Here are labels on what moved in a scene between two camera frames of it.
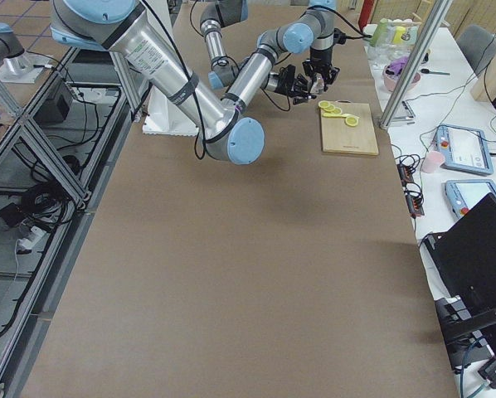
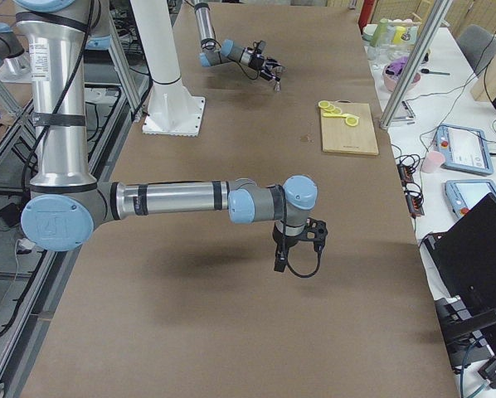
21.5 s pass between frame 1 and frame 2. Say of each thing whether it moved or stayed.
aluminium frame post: stayed
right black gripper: moved
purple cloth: stayed
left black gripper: moved
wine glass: stayed
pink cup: stayed
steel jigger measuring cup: moved
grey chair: stayed
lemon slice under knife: stayed
